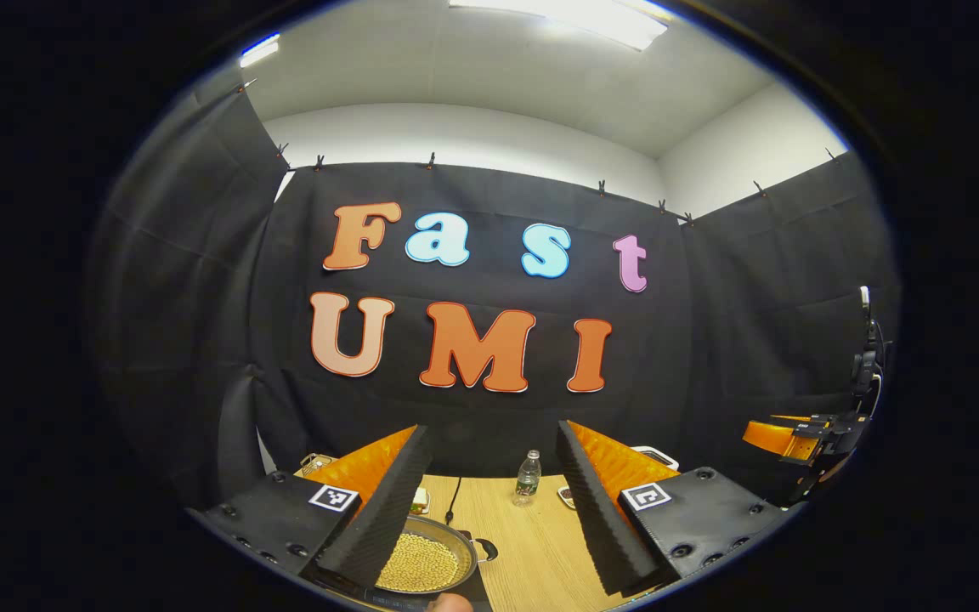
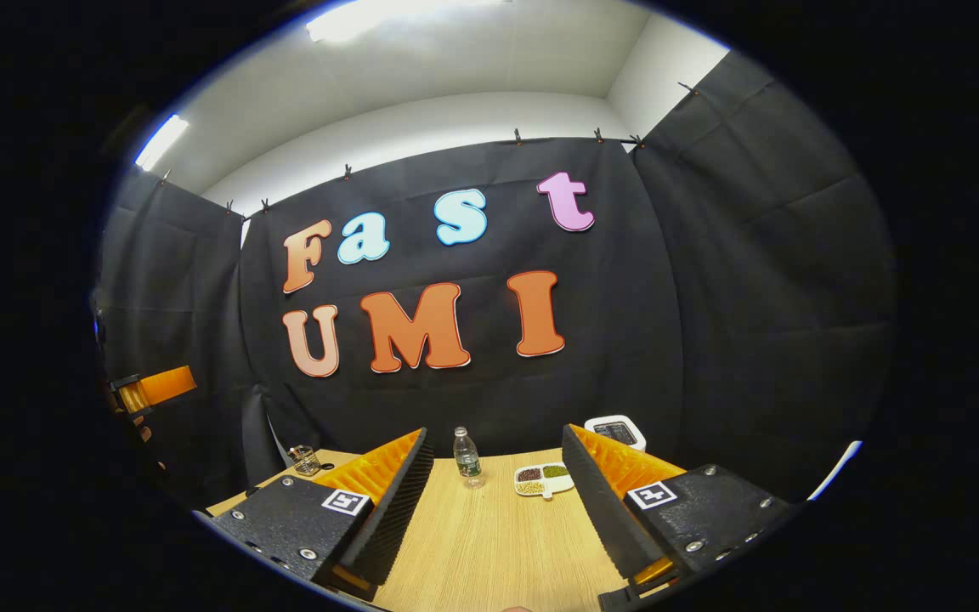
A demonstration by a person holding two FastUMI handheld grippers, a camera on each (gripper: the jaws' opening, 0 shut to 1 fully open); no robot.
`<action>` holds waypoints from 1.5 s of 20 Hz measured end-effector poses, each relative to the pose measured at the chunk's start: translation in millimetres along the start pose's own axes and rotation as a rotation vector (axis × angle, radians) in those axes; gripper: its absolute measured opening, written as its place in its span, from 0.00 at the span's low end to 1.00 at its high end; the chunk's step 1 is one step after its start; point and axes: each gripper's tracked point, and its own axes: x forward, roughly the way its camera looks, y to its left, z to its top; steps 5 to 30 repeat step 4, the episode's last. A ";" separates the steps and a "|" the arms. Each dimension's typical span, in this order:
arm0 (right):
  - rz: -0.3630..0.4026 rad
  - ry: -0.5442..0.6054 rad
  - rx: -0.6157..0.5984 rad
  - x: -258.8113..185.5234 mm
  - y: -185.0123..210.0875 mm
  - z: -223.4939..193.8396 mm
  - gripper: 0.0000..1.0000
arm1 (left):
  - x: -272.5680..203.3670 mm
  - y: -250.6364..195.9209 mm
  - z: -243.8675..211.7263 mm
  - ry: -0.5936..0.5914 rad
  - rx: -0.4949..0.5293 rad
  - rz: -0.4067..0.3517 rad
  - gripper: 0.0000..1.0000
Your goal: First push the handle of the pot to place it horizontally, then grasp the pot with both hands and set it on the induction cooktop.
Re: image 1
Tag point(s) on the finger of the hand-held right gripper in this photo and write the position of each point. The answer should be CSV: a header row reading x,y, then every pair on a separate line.
x,y
778,438

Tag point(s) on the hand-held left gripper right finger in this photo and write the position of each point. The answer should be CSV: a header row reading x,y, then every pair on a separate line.
x,y
596,510

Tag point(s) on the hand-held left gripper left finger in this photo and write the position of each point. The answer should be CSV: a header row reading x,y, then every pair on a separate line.
x,y
387,510

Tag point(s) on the pile of yellow soybeans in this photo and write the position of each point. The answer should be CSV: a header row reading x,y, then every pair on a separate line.
x,y
421,563

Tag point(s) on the stainless steel pot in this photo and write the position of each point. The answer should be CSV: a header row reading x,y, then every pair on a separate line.
x,y
466,557

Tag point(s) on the black induction cooktop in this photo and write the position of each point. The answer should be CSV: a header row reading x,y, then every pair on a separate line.
x,y
477,595

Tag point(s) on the white divided bean dish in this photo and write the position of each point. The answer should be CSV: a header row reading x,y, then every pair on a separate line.
x,y
567,497

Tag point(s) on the sandwich with lettuce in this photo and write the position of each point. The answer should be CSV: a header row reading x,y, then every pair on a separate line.
x,y
419,501

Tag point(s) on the clear plastic water bottle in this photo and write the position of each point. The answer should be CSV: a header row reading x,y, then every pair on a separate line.
x,y
528,480

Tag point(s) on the white toaster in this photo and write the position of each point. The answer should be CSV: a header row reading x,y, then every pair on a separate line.
x,y
659,455

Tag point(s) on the glass utensil holder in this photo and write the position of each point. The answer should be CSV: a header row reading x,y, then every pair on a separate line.
x,y
316,464

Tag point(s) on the black backdrop cloth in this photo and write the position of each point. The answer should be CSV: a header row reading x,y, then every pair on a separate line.
x,y
753,323

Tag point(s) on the ceiling light panel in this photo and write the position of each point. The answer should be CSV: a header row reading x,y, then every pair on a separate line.
x,y
258,49

